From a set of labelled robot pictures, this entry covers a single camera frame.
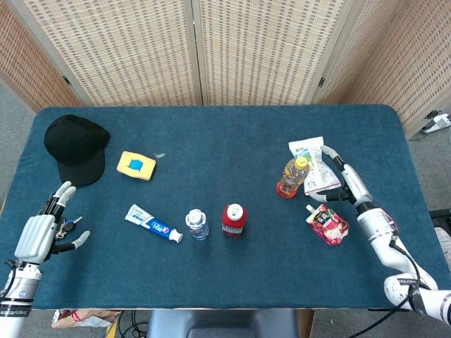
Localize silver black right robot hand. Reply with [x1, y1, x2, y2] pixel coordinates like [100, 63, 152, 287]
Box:
[314, 144, 374, 213]

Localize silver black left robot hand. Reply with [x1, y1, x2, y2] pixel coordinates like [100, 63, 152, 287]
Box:
[13, 181, 91, 263]

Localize red NFC juice bottle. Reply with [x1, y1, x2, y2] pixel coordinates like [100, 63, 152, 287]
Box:
[221, 203, 248, 239]

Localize clear water bottle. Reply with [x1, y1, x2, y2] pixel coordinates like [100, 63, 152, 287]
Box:
[185, 208, 210, 242]

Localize bunch of keys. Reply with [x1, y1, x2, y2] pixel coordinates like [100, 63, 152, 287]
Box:
[55, 215, 83, 241]

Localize white snack bag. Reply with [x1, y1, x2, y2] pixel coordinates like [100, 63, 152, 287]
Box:
[288, 136, 342, 196]

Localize red spouted drink pouch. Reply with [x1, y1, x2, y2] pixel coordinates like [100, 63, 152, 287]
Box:
[304, 204, 350, 247]

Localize orange tea bottle yellow cap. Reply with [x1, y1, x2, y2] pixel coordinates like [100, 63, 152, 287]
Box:
[276, 156, 311, 199]

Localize black box beside table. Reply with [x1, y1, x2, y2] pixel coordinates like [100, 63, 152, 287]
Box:
[429, 209, 451, 228]

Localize crumpled paper bag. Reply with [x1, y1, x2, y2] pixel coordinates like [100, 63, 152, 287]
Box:
[51, 308, 121, 330]

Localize black baseball cap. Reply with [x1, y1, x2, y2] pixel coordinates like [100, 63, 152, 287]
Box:
[43, 114, 111, 188]

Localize white power strip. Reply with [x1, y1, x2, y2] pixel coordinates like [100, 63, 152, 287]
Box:
[421, 111, 451, 134]

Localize white blue toothpaste tube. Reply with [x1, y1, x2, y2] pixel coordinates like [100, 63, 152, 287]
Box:
[124, 204, 185, 244]

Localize yellow sponge with blue patch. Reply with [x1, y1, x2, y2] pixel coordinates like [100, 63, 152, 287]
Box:
[116, 150, 157, 182]

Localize blue table cloth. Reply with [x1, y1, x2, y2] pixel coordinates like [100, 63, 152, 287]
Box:
[0, 104, 449, 311]

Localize brown cardboard box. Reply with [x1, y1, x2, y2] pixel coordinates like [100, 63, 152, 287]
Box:
[295, 308, 316, 338]

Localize woven bamboo folding screen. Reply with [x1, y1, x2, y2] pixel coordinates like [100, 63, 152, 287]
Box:
[0, 0, 451, 138]

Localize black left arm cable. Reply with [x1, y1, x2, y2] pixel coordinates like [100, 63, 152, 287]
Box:
[0, 259, 19, 300]

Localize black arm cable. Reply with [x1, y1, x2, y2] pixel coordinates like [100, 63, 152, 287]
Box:
[352, 237, 424, 338]
[0, 259, 19, 300]

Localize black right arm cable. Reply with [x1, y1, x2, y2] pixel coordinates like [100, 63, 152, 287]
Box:
[352, 237, 424, 338]

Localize black floor cables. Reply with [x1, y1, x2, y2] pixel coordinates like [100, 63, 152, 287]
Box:
[118, 310, 149, 338]

